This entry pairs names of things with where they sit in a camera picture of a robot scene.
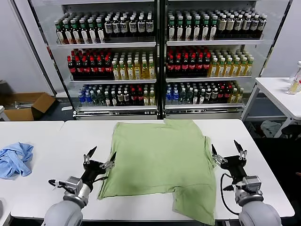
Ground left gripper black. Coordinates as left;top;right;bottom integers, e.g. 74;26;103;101
81;145;118;189

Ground clear jar yellowish contents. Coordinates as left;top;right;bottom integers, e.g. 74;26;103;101
286;79;301;95

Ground crumpled light blue shirt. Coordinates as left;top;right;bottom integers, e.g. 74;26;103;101
0;142;34;181

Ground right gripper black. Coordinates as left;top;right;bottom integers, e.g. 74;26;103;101
211;139;249;184

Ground white side table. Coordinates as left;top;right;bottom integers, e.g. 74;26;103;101
241;77;301;138

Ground yellow juice bottle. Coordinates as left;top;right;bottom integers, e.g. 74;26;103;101
211;56;219;77
126;59;134;80
225;56;233;77
232;56;240;77
218;56;226;77
133;59;141;80
119;59;127;80
239;56;247;77
148;59;156;80
246;56;254;77
111;59;119;80
141;59;149;80

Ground crumpled pale cloth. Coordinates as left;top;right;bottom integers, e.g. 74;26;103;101
260;120;282;138

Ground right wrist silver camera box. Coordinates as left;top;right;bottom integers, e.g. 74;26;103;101
242;175;262;194

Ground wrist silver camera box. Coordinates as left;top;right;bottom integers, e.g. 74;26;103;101
64;176;82;194
242;175;262;194

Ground silver metal bars bundle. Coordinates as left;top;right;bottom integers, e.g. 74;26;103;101
14;100;32;109

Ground open brown cardboard box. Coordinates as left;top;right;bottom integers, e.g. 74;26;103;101
0;92;56;121

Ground glass door drink cabinet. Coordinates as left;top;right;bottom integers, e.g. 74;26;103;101
159;0;293;121
13;0;163;121

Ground light green t-shirt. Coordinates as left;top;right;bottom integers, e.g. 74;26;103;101
97;118;217;226

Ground clear glass bottle white cap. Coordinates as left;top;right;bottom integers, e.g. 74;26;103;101
293;60;301;82

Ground white-cap dark drink bottle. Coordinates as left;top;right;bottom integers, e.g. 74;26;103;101
104;16;113;38
226;14;235;39
217;14;227;39
112;16;120;38
128;16;137;38
145;16;155;38
259;14;268;39
250;14;259;39
234;14;243;39
137;16;146;38
119;16;129;38
242;14;251;39

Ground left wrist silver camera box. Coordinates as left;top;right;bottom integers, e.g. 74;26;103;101
64;176;82;194

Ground green-cap dark tea bottle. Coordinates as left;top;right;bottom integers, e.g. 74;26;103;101
63;20;71;45
87;20;96;45
184;16;193;41
175;16;184;41
167;16;176;41
193;16;202;41
54;20;63;45
95;20;105;45
79;20;88;45
201;16;210;41
71;20;80;45
209;16;218;41

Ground small white table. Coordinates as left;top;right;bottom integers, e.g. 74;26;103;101
0;105;10;121

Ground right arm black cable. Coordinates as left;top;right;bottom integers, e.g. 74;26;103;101
220;173;241;215

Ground black round stool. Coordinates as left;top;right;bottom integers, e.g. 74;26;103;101
281;124;301;142

